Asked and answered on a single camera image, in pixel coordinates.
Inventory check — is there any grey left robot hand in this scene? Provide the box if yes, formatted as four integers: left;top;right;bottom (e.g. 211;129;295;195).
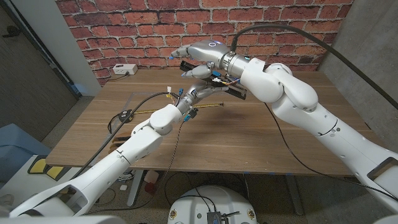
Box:
177;81;230;116

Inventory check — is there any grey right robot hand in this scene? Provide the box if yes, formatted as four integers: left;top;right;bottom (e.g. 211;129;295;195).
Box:
169;39;250;79

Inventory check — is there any long black stapler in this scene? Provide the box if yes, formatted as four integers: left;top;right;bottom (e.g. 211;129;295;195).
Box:
179;60;248;100

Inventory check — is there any yellow tape measure black case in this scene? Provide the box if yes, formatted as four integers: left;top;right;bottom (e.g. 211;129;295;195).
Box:
107;101;225;134

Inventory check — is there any white power strip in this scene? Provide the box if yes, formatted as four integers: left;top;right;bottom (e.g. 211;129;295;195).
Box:
112;63;139;76

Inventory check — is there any brown wooden object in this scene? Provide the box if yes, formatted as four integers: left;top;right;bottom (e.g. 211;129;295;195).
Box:
108;130;134;153

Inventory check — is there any red and white bottle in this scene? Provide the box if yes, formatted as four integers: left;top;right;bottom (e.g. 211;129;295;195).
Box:
144;170;160;196

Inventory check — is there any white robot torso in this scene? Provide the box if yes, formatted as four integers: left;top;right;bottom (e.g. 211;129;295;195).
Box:
167;185;259;224

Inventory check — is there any grey metal table leg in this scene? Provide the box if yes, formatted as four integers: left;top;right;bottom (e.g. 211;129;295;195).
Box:
285;174;305;216
126;169;144;208

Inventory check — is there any yellow pad with black edge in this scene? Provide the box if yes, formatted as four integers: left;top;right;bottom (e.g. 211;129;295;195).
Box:
27;154;65;181

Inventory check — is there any blue plastic bin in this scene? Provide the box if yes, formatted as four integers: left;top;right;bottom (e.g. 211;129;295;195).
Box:
0;123;52;184

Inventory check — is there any white flat platform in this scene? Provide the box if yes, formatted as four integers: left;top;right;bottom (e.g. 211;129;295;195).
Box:
0;154;91;206

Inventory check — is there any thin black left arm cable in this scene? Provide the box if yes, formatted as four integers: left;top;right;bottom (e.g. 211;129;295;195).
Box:
83;121;185;216

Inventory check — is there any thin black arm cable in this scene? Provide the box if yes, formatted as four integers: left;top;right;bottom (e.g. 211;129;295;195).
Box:
264;102;398;200
83;121;185;216

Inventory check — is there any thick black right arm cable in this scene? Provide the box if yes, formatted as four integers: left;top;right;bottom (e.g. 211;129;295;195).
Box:
229;24;398;110

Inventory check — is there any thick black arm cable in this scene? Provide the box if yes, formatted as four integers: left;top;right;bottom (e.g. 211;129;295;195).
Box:
71;91;180;180
229;24;398;110

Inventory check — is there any black power strip cord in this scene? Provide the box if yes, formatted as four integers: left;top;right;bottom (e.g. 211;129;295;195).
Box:
107;73;129;82

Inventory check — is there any printed brick wall backdrop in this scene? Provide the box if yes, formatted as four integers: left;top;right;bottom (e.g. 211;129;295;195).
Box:
55;0;355;87

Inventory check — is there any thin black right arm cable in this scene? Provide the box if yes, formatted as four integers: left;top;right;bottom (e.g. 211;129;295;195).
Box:
264;102;398;200

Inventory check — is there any black looped floor cable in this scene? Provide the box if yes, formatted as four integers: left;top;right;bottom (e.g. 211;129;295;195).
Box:
164;171;218;213

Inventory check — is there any white cable bundle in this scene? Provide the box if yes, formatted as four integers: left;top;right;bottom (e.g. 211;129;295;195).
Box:
119;170;136;182

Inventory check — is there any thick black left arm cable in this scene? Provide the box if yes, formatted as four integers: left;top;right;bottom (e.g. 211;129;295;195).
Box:
71;91;180;180

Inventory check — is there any grey device with wires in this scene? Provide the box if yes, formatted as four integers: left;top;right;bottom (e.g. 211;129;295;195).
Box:
206;211;241;224

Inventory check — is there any black door handle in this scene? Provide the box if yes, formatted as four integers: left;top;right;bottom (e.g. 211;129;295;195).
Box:
2;25;22;39

